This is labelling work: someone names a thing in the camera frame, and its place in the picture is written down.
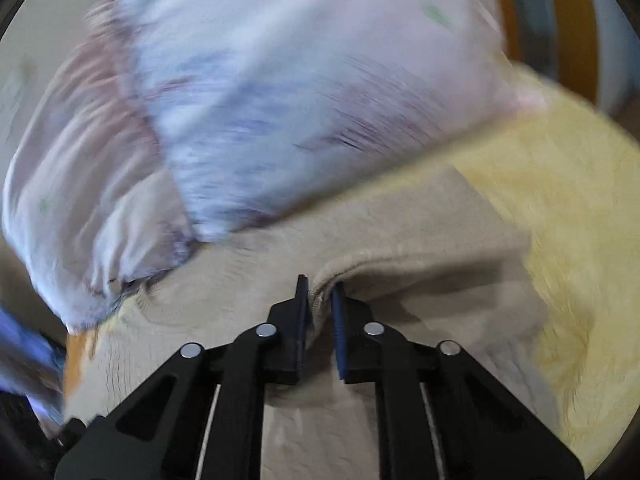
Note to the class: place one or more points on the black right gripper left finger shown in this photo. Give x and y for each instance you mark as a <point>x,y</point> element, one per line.
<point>201,413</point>

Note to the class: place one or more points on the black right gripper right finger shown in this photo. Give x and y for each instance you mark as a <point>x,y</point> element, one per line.
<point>440,414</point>

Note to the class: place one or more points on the beige cable-knit sweater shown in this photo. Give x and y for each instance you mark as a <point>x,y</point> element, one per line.
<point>431,257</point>

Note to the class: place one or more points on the yellow patterned bed sheet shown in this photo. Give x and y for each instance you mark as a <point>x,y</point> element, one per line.
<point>569,176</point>

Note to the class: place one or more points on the pink floral front pillow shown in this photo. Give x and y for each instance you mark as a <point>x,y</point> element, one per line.
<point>182,121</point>

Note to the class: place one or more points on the wooden headboard with dark panel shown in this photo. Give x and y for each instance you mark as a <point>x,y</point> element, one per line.
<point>557,39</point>

